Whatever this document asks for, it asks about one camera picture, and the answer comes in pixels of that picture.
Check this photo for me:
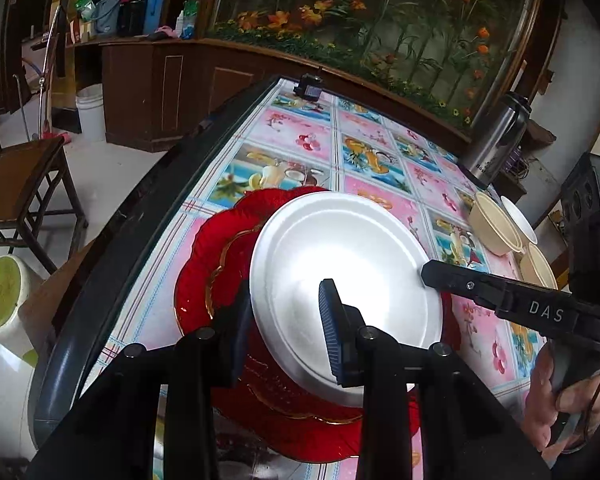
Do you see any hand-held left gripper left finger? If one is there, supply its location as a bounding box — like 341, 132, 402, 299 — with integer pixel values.
25, 280, 255, 480

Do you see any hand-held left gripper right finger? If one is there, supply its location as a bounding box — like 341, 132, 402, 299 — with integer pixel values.
318, 278, 551, 480

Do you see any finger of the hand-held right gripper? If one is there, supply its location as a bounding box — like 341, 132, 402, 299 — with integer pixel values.
421, 259, 512, 314

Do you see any cream plastic bowl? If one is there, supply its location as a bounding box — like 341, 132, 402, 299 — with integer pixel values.
519, 242, 559, 291
467, 191, 525, 257

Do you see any white foam bowl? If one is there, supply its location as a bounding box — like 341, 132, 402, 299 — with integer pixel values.
500, 196, 539, 246

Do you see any white foam plate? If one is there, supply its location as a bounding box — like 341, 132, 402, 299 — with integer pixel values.
249, 191, 444, 409

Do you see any red scalloped plate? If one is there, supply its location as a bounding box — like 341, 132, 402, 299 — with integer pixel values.
173, 186, 455, 464

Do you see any person's right hand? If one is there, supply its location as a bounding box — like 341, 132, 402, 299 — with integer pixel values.
522, 345, 600, 461

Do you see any stainless steel thermos flask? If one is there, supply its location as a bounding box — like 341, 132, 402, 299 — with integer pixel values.
461, 92, 532, 187

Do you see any printed floral tablecloth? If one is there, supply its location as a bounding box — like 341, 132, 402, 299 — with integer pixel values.
80, 78, 552, 480

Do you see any small black device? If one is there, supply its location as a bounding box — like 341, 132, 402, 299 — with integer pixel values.
292, 73, 325, 102

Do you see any floral glass panel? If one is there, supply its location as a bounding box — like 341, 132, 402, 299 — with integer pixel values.
207, 0, 547, 132

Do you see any white plastic bucket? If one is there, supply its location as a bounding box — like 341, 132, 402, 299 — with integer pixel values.
74, 83, 106, 144

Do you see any wooden chair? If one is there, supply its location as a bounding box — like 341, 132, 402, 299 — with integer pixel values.
0, 104, 90, 277

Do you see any green bottle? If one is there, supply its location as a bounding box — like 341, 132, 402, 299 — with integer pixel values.
179, 0, 201, 40

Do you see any blue canister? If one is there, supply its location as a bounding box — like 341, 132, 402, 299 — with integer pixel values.
144, 0, 169, 36

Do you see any black flask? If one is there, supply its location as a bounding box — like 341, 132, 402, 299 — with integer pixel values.
117, 0, 151, 37

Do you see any grey-blue jug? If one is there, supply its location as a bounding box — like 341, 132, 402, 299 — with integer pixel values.
93, 0, 122, 37

